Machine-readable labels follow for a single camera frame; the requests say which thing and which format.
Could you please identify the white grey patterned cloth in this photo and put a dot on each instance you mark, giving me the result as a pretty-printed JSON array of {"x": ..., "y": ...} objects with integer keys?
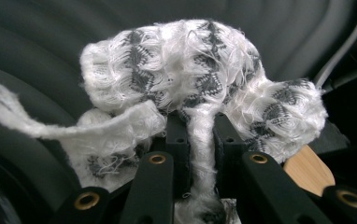
[{"x": 173, "y": 71}]

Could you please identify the black wavy tray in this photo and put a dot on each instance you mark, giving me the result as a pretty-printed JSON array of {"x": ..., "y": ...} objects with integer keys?
[{"x": 42, "y": 40}]

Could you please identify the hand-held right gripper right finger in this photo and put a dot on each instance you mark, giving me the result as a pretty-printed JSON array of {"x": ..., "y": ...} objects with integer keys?
[{"x": 229, "y": 155}]

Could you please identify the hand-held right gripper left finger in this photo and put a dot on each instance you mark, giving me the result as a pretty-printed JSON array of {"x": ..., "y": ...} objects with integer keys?
[{"x": 179, "y": 149}]

